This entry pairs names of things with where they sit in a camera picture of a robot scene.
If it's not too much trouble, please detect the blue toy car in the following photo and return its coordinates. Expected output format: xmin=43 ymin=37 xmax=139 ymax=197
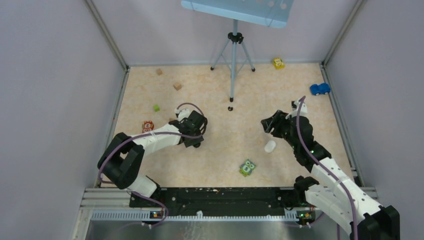
xmin=309 ymin=82 xmax=331 ymax=96

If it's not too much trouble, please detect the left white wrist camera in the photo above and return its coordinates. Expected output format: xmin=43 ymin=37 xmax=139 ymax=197
xmin=174 ymin=108 xmax=192 ymax=121

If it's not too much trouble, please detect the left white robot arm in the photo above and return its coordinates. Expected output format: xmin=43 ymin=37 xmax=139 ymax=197
xmin=97 ymin=109 xmax=208 ymax=207

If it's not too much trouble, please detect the wooden cube block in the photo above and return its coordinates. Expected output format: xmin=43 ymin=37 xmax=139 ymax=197
xmin=173 ymin=82 xmax=182 ymax=91

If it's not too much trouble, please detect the small wooden cube far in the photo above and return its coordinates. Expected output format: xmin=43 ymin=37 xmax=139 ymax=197
xmin=155 ymin=68 xmax=163 ymax=76

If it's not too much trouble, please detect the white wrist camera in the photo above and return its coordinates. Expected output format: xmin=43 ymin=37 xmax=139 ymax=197
xmin=285 ymin=99 xmax=308 ymax=120
xmin=174 ymin=108 xmax=192 ymax=121

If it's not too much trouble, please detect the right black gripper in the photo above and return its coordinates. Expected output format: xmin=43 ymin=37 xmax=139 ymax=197
xmin=261 ymin=109 xmax=299 ymax=150

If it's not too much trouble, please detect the white earbud charging case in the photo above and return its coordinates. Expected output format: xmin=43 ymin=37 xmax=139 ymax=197
xmin=264 ymin=140 xmax=277 ymax=154

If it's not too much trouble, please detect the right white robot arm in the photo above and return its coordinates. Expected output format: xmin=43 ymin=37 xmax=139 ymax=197
xmin=260 ymin=110 xmax=401 ymax=240

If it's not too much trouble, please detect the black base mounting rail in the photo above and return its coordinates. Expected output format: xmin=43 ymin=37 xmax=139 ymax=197
xmin=129 ymin=186 xmax=327 ymax=220

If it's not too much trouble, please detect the orange red animal block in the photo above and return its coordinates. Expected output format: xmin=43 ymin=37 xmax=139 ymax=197
xmin=142 ymin=120 xmax=155 ymax=133

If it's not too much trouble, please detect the light blue perforated board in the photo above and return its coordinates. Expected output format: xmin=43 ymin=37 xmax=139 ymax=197
xmin=181 ymin=0 xmax=294 ymax=29

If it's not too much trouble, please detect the green owl number block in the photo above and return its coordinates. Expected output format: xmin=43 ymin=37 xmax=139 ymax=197
xmin=239 ymin=159 xmax=257 ymax=177

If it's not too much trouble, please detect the light blue tripod stand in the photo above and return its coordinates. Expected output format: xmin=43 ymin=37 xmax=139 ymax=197
xmin=210 ymin=19 xmax=256 ymax=103

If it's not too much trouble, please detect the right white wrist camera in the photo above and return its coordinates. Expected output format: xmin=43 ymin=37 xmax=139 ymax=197
xmin=285 ymin=99 xmax=308 ymax=120

